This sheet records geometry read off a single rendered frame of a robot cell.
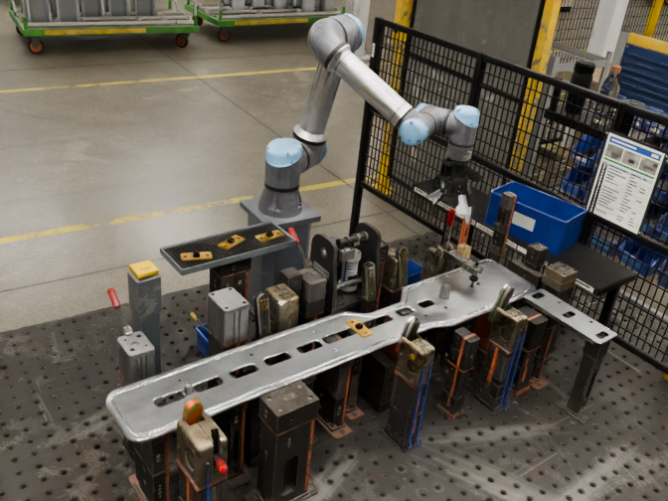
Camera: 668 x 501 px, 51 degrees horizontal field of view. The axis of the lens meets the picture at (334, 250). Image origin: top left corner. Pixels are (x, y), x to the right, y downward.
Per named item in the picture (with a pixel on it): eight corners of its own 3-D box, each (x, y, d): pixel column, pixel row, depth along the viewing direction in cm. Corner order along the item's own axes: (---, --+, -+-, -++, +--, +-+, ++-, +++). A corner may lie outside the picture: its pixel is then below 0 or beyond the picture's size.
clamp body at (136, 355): (132, 468, 187) (125, 361, 169) (115, 442, 194) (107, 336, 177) (166, 454, 192) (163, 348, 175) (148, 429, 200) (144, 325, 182)
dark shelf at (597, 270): (596, 297, 228) (599, 289, 226) (411, 190, 288) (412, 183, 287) (635, 280, 240) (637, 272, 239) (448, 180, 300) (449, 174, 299)
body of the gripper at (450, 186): (431, 191, 221) (437, 155, 215) (450, 186, 226) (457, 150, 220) (448, 201, 216) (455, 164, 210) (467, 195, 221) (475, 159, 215)
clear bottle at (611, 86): (602, 126, 244) (619, 70, 235) (587, 120, 249) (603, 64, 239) (613, 124, 248) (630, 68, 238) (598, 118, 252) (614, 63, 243)
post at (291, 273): (280, 386, 221) (288, 277, 202) (271, 377, 224) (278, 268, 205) (293, 381, 224) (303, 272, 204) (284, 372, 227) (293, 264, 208)
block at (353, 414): (350, 421, 210) (362, 343, 196) (325, 396, 219) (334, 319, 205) (365, 415, 213) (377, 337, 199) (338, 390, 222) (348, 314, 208)
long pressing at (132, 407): (137, 455, 153) (137, 450, 152) (98, 395, 168) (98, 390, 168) (541, 290, 230) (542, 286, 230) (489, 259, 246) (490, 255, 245)
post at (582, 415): (583, 424, 219) (609, 350, 205) (554, 404, 226) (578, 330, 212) (594, 417, 222) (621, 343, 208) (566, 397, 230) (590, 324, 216)
